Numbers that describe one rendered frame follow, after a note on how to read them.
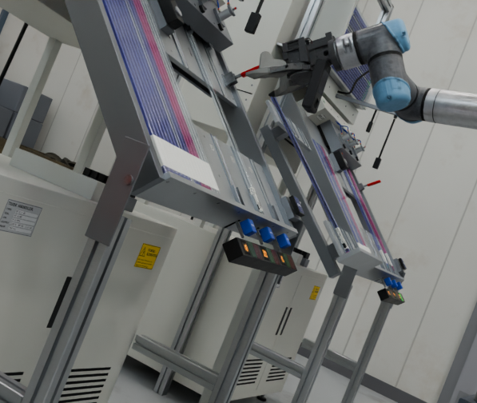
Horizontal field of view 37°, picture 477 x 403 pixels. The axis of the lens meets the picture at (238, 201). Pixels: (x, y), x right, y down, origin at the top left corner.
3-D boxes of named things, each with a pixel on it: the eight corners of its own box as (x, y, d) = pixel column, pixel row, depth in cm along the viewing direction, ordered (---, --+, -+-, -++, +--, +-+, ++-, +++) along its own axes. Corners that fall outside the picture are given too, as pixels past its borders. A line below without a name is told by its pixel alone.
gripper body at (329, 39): (289, 56, 169) (339, 40, 165) (296, 89, 167) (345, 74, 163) (278, 44, 162) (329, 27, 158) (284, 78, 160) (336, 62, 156)
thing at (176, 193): (272, 245, 178) (298, 233, 176) (134, 197, 119) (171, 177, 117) (271, 241, 179) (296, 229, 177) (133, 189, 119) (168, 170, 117)
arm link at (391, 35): (407, 43, 150) (399, 8, 152) (356, 59, 154) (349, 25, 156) (414, 59, 157) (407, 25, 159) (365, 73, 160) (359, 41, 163)
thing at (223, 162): (280, 237, 178) (292, 231, 177) (145, 183, 118) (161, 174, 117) (253, 169, 184) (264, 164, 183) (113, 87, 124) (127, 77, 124)
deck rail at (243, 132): (276, 246, 180) (297, 236, 178) (272, 245, 178) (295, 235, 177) (184, 18, 203) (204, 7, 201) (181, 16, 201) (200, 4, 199)
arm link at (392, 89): (422, 110, 156) (412, 66, 159) (406, 93, 147) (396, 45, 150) (387, 121, 159) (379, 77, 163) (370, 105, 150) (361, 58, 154)
